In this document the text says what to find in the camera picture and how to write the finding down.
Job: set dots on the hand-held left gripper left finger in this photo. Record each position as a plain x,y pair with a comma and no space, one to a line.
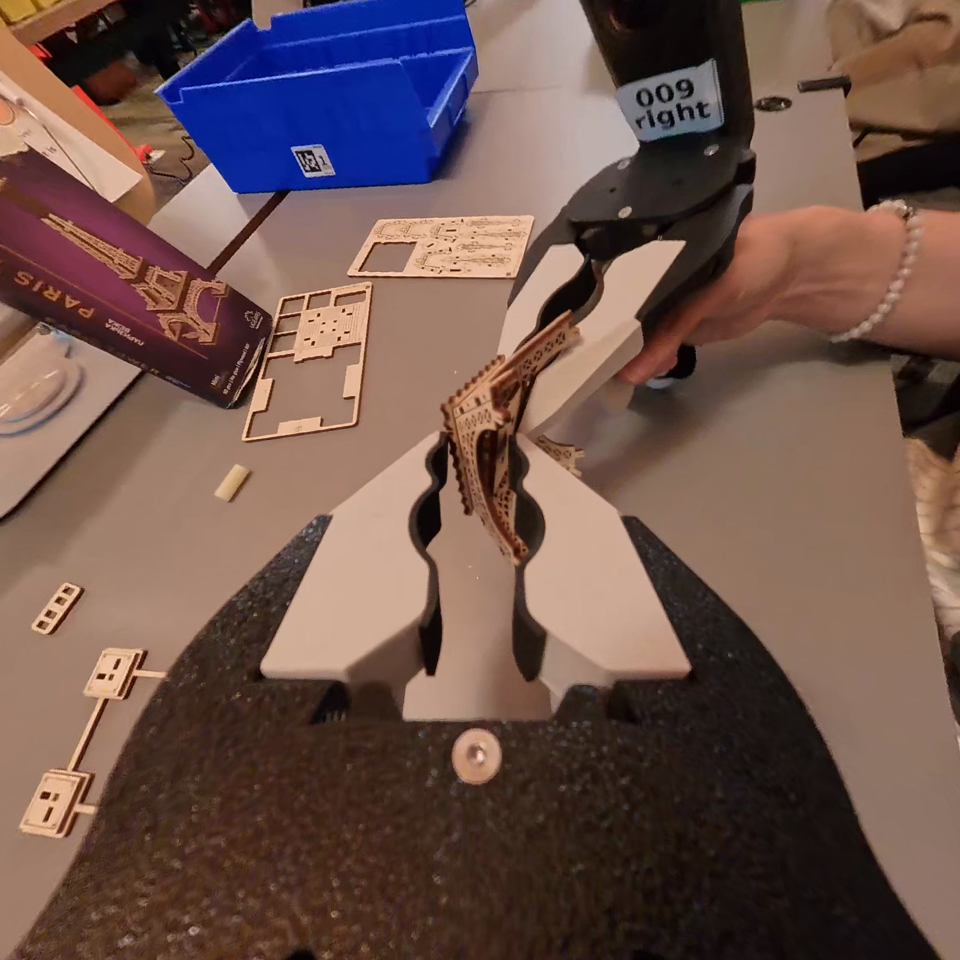
352,600

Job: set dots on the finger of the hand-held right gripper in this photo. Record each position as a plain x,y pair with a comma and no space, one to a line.
622,300
540,285

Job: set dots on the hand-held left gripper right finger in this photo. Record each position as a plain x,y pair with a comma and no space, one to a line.
600,600

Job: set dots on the wooden tower side panel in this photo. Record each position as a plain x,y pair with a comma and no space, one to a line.
562,452

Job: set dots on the wooden tower base model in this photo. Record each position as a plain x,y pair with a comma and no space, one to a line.
487,450

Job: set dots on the wooden platform pair sprue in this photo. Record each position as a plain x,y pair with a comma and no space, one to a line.
124,664

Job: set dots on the grey desk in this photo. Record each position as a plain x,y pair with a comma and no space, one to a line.
750,525

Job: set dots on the person's right hand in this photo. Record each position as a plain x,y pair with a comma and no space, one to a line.
787,270

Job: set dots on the wooden sheet with small parts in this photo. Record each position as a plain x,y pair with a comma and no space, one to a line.
465,247

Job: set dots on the pale wax stick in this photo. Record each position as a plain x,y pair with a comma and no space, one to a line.
232,482

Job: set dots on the wooden sheet with empty cutouts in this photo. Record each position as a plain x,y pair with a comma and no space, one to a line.
322,330

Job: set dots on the beige cloth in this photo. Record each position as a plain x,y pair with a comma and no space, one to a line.
900,60

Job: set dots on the blue plastic bin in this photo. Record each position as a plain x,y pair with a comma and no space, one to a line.
337,112

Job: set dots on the small wooden ladder piece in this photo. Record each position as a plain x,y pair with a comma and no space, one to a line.
58,608

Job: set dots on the person's patterned shirt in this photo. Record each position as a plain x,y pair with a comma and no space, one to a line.
941,525

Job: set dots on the purple tower kit box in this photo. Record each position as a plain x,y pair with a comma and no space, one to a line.
112,300

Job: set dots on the printed instruction sheet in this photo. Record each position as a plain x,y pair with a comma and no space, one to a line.
67,150

